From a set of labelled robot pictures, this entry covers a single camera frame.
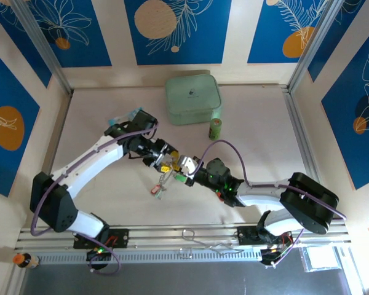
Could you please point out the silver keyring band with rings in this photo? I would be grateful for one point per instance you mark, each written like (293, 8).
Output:
(163, 179)

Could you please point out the bright green key tag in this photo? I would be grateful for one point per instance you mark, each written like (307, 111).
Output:
(180, 177)

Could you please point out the red key tag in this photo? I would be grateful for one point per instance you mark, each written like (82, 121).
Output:
(154, 189)

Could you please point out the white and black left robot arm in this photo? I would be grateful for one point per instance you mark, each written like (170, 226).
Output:
(89, 159)

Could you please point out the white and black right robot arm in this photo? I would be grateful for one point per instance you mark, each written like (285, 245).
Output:
(264, 196)

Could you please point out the light blue wipes packet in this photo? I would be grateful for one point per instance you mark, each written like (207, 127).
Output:
(126, 117)

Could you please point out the small green bottle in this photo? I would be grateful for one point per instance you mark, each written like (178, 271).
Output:
(215, 129)

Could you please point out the mint green zip case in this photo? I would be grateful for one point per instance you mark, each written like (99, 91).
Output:
(192, 98)

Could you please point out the clear plastic bag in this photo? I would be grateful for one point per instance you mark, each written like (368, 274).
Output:
(321, 259)

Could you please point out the bottle with orange cap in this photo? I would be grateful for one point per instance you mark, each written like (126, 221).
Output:
(26, 260)

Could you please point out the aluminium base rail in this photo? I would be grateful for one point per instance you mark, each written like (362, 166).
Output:
(160, 231)

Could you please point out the aluminium table side rail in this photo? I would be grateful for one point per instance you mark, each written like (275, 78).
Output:
(301, 141)
(60, 132)

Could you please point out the aluminium frame post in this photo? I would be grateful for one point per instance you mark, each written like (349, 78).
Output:
(46, 52)
(310, 46)

